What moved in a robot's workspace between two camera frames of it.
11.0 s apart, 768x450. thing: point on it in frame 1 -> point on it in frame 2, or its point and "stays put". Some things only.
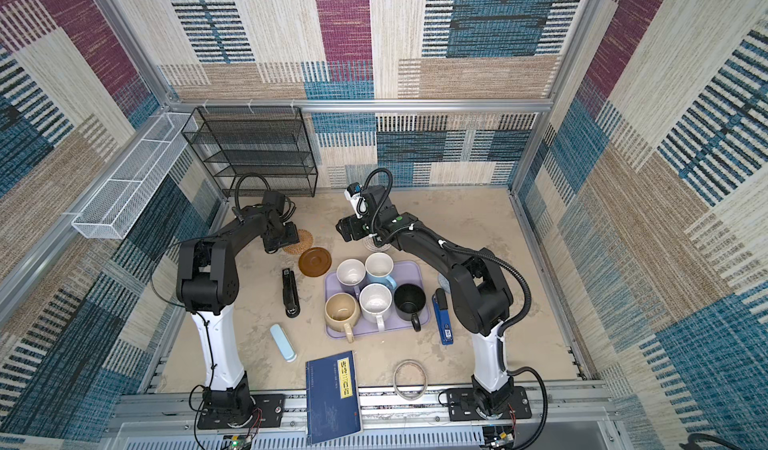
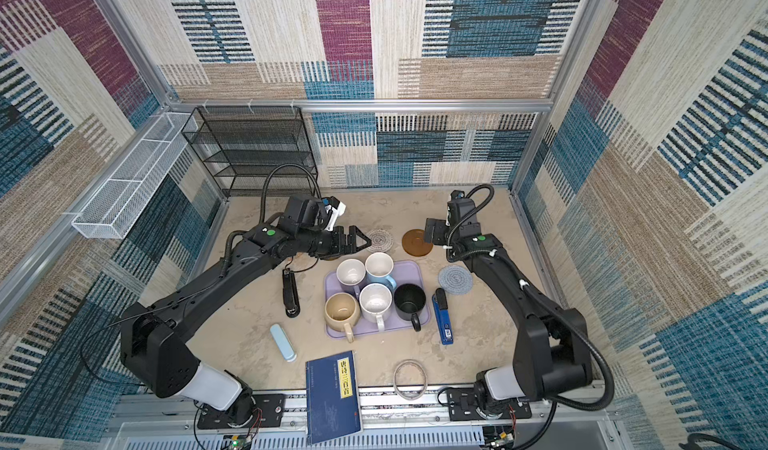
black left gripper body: (287, 234) -> (324, 244)
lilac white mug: (351, 276) stays put
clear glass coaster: (370, 243) stays put
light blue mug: (379, 268) stays put
